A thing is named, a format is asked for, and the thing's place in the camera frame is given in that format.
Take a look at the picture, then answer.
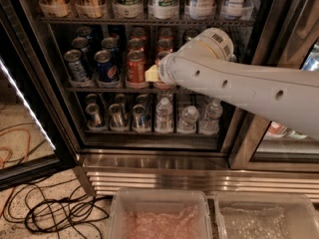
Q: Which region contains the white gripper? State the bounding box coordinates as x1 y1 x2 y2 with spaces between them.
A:
145 55 173 85

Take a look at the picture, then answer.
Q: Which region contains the red coke can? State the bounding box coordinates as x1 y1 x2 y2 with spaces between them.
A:
154 51 171 90

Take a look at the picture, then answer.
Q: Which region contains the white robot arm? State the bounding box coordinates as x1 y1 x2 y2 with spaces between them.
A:
145 28 319 140

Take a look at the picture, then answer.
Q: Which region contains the orange soda can front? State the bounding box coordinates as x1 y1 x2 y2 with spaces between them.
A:
126 51 148 89

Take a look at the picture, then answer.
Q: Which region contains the red can second row right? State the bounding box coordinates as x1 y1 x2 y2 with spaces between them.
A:
157 39 173 53

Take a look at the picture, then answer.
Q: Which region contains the red can second row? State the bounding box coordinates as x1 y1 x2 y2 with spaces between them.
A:
127 38 145 52
157 39 173 53

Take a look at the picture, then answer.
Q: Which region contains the red can second row left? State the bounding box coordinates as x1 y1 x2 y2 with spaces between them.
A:
127 38 145 52

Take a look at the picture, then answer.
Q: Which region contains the blue pepsi can front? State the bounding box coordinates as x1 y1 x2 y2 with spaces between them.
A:
94 50 119 83

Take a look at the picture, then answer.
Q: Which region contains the energy can bottom right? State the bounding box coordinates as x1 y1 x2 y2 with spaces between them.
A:
133 105 151 132

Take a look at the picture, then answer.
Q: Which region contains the energy can bottom middle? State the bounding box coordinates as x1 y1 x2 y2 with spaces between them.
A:
109 104 129 131

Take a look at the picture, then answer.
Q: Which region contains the clear water bottle middle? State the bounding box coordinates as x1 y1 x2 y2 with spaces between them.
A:
177 106 199 134

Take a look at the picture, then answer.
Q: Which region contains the clear water bottle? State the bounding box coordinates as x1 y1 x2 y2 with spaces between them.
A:
156 98 173 133
177 106 199 134
199 99 223 135

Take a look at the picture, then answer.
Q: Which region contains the dark blue can front left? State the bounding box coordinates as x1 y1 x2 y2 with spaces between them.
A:
64 49 90 82

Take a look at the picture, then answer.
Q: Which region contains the open fridge door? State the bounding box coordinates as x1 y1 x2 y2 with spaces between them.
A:
0 8 73 190

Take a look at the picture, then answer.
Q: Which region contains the red can behind glass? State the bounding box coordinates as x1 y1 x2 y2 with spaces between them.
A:
265 121 287 138

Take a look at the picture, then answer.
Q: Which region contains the clear water bottle left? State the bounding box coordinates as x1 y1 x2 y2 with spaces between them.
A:
156 98 173 133

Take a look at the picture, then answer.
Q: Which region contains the clear water bottle right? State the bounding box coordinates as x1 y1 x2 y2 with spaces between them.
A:
199 99 223 135

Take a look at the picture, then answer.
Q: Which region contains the left clear plastic bin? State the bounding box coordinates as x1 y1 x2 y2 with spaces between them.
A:
108 188 213 239

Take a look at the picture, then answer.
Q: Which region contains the clear plastic bin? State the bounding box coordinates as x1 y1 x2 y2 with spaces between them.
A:
108 188 213 239
214 192 319 239

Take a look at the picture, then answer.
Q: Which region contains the right clear plastic bin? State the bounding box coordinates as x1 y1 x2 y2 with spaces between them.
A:
214 192 319 239

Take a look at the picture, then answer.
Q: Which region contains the black cable on floor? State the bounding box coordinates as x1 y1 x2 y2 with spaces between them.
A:
2 174 113 239

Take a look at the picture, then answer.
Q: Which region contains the orange cable on floor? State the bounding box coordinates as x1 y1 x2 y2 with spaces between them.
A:
0 126 32 217

